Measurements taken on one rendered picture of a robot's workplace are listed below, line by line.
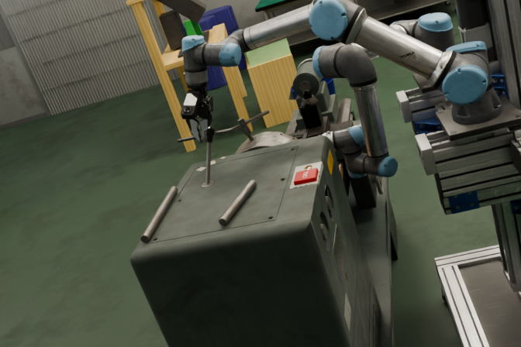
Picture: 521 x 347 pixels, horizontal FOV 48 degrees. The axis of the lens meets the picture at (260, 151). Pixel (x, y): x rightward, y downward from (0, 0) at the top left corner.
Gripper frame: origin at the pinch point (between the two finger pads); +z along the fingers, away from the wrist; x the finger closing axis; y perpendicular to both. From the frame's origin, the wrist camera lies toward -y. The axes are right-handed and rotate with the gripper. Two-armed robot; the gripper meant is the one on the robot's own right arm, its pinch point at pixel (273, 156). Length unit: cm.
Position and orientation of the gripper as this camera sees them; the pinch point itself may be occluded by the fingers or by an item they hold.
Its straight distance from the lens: 228.0
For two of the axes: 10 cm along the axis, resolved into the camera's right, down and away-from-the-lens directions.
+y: 2.0, -4.0, 8.9
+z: -9.3, 1.9, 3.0
